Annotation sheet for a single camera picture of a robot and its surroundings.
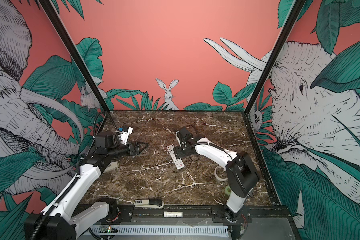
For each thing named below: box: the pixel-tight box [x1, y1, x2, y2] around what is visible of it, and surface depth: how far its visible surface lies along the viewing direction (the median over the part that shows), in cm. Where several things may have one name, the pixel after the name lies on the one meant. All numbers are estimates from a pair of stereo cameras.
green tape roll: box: [225, 185, 232, 196], surface depth 83 cm
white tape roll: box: [214, 165, 228, 182], surface depth 88 cm
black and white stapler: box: [134, 199, 164, 209], surface depth 76 cm
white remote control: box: [166, 144, 185, 170], surface depth 92 cm
